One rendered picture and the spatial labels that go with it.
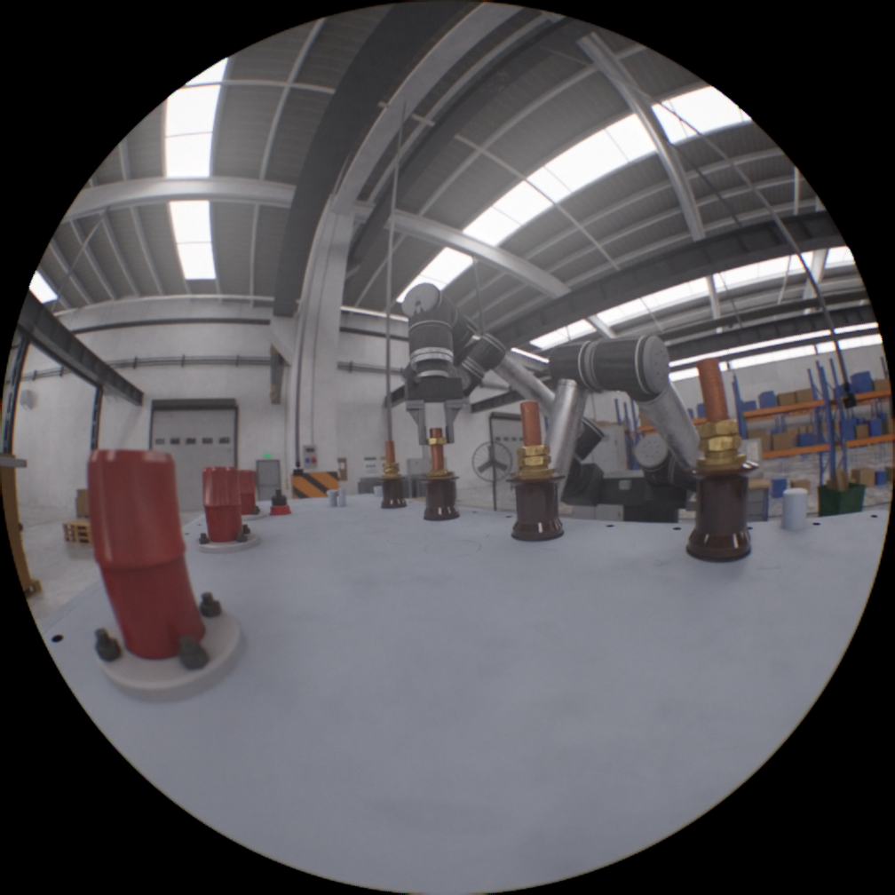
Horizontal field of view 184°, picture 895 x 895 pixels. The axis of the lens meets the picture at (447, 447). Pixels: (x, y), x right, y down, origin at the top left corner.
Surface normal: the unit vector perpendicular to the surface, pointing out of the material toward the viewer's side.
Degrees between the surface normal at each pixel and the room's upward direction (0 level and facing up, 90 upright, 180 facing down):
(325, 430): 90
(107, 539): 89
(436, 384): 90
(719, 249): 90
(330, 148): 180
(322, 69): 175
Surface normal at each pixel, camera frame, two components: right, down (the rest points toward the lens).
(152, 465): 1.00, -0.09
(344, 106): 0.07, 1.00
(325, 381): 0.57, -0.09
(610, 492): -0.86, 0.02
